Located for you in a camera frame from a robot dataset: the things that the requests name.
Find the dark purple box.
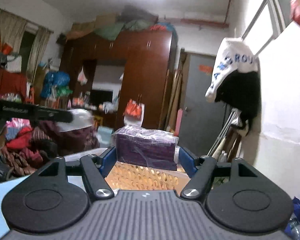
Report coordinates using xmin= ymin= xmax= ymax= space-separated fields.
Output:
xmin=111 ymin=125 xmax=179 ymax=171

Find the white plastic basket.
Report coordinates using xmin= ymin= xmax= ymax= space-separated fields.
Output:
xmin=65 ymin=147 xmax=191 ymax=191

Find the maroon clothes pile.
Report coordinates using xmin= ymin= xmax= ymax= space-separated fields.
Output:
xmin=30 ymin=121 xmax=100 ymax=158

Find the grey metal door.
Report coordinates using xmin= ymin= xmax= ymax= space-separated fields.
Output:
xmin=179 ymin=54 xmax=230 ymax=155

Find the red white hanging bag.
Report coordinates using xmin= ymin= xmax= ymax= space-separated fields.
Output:
xmin=123 ymin=99 xmax=143 ymax=127

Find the brown wooden wardrobe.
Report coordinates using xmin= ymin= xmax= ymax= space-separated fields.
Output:
xmin=59 ymin=30 xmax=177 ymax=129

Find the white black hanging jacket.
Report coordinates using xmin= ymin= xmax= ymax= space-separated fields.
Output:
xmin=205 ymin=37 xmax=261 ymax=136

